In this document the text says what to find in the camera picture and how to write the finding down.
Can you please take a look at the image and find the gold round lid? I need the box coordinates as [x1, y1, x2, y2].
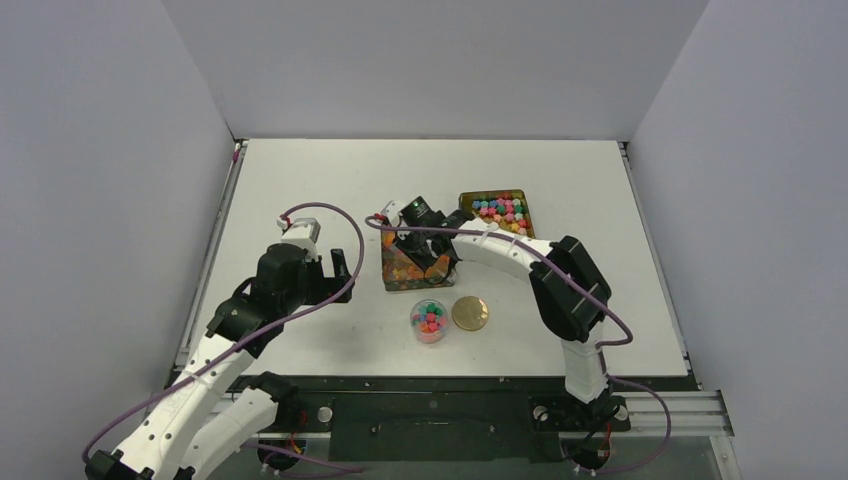
[451, 296, 490, 331]

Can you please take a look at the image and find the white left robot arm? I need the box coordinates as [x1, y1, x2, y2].
[83, 238, 359, 479]

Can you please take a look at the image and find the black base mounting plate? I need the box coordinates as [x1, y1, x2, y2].
[259, 377, 695, 463]

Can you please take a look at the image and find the clear round plastic container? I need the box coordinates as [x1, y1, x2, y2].
[410, 299, 450, 344]

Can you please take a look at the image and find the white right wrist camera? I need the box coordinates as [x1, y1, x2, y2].
[380, 200, 408, 227]

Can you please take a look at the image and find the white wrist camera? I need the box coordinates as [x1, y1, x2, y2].
[277, 217, 321, 261]
[380, 200, 408, 227]

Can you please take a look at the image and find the aluminium rail frame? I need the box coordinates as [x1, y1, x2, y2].
[622, 390, 734, 438]

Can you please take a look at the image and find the tin of pastel star candies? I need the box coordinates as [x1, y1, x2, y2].
[458, 189, 536, 238]

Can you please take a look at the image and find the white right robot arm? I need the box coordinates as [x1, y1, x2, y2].
[380, 197, 612, 427]

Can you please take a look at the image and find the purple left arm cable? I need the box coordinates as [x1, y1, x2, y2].
[81, 201, 366, 480]

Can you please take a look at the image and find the tin of translucent star candies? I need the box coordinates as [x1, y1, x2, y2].
[380, 231, 457, 292]

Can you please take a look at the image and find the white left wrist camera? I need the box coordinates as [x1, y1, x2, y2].
[277, 217, 321, 261]

